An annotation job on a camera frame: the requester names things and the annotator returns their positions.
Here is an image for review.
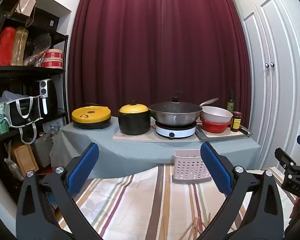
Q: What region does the grey-blue plastic bag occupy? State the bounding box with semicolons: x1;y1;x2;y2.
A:
0;91;30;104

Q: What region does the dark plastic bag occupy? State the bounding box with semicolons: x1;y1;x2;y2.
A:
22;32;52;67

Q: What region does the brown paper gift bag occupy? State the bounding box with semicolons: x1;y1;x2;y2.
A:
10;0;37;28

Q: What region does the wooden box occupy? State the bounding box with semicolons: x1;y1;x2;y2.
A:
9;142;39;178

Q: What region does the steel wok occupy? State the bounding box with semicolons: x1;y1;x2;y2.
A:
149;97;219;127

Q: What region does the black air fryer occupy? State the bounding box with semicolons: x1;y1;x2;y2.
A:
35;79;58;117

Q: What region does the clear plastic bag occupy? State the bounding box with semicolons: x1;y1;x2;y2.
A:
4;141;24;180

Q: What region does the black tote bag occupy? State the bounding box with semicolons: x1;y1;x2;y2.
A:
5;95;44;144

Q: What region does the yellow pot lid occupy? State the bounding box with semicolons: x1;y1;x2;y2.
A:
118;101;149;114

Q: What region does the white perforated utensil holder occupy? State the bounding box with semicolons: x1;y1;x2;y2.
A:
172;149;212;184

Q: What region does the red basin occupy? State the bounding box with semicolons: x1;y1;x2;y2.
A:
199;117;232;133

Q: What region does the glass wok lid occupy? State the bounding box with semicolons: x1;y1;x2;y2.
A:
149;91;202;113

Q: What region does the grey cutting board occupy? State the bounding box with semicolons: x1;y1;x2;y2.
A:
196;125;253;142

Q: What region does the striped cloth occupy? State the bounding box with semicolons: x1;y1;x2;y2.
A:
49;162;300;240

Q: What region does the black shelf rack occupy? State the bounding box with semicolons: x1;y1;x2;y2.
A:
0;0;69;205

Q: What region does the red package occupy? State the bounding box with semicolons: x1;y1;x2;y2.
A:
0;27;16;66

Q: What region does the person's right forearm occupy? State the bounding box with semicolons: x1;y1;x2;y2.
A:
290;197;300;227

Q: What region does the maroon curtain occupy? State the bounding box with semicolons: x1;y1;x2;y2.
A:
66;0;252;130

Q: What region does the light wooden board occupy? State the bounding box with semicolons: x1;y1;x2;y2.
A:
112;124;199;143

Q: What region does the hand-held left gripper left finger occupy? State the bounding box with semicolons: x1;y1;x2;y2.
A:
16;142;100;240

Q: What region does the beige bowl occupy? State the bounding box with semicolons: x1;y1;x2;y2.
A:
201;106;233;123

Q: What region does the sauce jar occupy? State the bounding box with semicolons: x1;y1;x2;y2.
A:
230;111;242;132

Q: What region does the white printed carton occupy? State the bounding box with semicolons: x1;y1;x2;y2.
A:
42;117;65;137

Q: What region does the pile of wooden chopsticks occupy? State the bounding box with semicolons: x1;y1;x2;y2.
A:
161;212;212;240

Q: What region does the black clay pot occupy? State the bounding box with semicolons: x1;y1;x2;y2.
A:
118;110;151;135

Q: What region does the red cloth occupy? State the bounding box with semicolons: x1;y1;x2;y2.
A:
36;166;53;175

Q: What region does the white induction cooker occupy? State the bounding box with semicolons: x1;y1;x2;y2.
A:
155;121;197;138

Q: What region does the dark green oil bottle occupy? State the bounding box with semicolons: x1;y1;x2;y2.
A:
227;90;235;113

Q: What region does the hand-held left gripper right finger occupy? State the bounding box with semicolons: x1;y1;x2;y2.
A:
200;141;284;240

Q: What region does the gold package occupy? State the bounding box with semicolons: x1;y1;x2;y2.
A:
11;27;29;66

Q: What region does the white wardrobe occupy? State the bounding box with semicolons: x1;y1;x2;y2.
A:
226;0;300;170

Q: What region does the grey bag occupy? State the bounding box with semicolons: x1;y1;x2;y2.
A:
31;132;54;168

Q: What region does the yellow electric griddle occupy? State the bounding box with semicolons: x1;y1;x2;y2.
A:
71;103;112;130

